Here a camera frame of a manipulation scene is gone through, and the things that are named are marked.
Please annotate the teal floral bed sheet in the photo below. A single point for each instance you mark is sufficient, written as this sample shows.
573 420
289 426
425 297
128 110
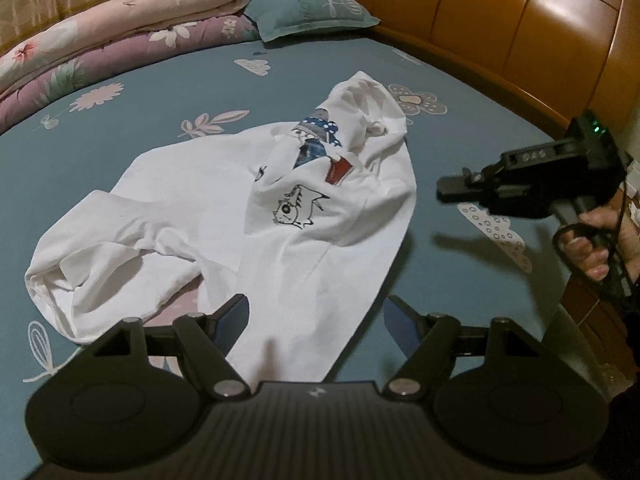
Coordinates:
125 120

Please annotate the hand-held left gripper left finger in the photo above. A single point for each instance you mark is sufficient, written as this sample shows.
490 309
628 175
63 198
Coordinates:
232 321

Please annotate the pink floral quilt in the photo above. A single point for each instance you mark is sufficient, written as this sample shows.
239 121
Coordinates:
150 10

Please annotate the teal pillow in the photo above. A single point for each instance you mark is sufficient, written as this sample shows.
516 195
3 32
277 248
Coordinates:
310 5

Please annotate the white printed t-shirt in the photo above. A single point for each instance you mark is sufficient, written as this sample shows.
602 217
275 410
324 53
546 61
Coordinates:
200 210

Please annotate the wooden headboard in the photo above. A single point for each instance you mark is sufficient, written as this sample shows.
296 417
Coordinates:
500 35

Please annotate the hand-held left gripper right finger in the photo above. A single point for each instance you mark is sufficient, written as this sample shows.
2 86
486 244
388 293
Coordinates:
400 325

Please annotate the person's right hand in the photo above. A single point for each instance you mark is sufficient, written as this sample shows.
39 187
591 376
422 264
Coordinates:
587 247

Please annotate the purple floral quilt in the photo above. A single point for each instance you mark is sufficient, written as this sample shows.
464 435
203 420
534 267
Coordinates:
125 52

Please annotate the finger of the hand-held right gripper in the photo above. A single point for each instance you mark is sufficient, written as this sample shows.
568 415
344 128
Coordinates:
462 189

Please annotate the patterned curtain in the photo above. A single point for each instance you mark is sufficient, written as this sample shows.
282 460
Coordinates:
30 0

